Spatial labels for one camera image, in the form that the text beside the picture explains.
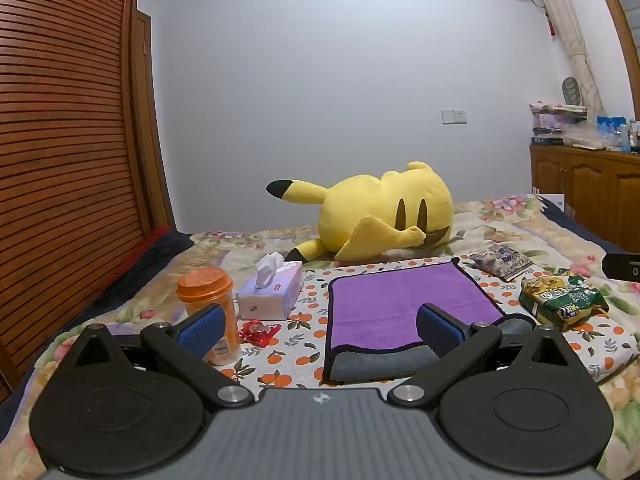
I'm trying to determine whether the white paper sheet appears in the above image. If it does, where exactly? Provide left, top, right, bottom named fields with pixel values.
left=533, top=191, right=566, bottom=213

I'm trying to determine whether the blue and white box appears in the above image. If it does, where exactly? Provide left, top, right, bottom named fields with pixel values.
left=596, top=115, right=629, bottom=152

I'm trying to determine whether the red candy wrapper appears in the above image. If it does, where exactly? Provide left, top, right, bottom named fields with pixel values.
left=238, top=319, right=279, bottom=346

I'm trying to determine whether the wooden cabinet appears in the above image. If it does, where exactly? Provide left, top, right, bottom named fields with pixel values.
left=530, top=144, right=640, bottom=253

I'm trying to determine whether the orange plastic cup with lid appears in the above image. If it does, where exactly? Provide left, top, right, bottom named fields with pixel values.
left=176, top=267, right=242, bottom=366

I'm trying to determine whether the clear plastic bag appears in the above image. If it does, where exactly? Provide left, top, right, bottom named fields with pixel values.
left=562, top=119, right=608, bottom=151

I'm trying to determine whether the yellow plush toy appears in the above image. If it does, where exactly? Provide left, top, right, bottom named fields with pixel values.
left=266, top=161, right=455, bottom=263

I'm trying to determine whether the clutter on cabinet top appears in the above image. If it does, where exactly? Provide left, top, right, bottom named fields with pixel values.
left=529, top=101, right=589, bottom=137

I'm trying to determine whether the purple patterned snack packet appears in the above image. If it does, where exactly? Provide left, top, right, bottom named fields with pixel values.
left=468, top=247, right=535, bottom=282

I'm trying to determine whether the orange fruit print cloth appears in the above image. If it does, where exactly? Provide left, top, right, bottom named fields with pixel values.
left=217, top=255, right=635, bottom=392

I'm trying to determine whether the white tissue box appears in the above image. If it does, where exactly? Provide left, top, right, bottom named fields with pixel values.
left=236, top=252, right=304, bottom=321

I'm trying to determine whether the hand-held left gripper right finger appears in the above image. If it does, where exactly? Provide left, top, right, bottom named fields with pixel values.
left=388, top=302, right=574, bottom=408

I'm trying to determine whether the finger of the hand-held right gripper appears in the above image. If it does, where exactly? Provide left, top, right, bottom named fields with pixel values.
left=602, top=253, right=640, bottom=280

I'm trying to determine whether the grey round fan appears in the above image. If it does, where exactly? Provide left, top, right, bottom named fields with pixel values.
left=562, top=76, right=584, bottom=107

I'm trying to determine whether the wooden louvred wardrobe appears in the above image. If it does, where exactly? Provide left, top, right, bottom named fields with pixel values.
left=0, top=0, right=177, bottom=403

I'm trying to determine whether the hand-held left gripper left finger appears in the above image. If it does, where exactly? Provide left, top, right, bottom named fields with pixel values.
left=66, top=304, right=255, bottom=408

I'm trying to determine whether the green snack packet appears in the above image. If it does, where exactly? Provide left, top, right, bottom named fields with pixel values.
left=518, top=269, right=611, bottom=332

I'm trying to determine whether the purple towel with grey underside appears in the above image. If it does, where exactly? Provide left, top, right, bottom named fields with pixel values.
left=322, top=256, right=537, bottom=385

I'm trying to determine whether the cream curtain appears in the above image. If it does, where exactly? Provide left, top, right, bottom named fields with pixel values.
left=520, top=0, right=604, bottom=117

